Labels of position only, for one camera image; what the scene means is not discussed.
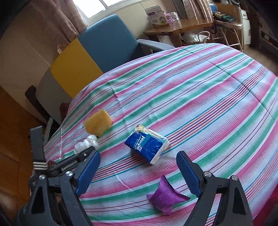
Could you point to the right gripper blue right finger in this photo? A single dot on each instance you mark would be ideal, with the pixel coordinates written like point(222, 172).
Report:
point(192, 173)

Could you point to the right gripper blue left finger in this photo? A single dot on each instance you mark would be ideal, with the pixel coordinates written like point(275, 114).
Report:
point(85, 172)

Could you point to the blue tissue pack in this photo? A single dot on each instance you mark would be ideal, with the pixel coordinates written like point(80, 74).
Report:
point(147, 143)

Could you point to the yellow sponge block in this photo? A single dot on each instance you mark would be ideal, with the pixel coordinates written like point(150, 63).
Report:
point(98, 123)

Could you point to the orange wooden wardrobe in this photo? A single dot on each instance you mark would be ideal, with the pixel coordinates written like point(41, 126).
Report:
point(16, 156)

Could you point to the striped pink green bedspread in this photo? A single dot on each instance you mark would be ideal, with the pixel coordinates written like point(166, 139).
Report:
point(211, 101)

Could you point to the grey yellow blue headboard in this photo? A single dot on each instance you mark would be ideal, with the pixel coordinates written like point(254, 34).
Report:
point(102, 47)

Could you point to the wooden desk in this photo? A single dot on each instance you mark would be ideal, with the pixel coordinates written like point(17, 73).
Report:
point(175, 28)

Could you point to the pink patterned curtain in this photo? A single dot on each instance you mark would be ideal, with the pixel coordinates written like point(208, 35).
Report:
point(63, 17)

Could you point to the white metal rack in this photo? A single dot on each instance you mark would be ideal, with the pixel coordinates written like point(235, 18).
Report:
point(229, 33)

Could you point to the white box on desk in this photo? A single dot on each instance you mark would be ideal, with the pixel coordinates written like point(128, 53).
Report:
point(156, 16)

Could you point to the window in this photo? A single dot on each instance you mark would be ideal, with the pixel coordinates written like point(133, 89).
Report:
point(89, 8)

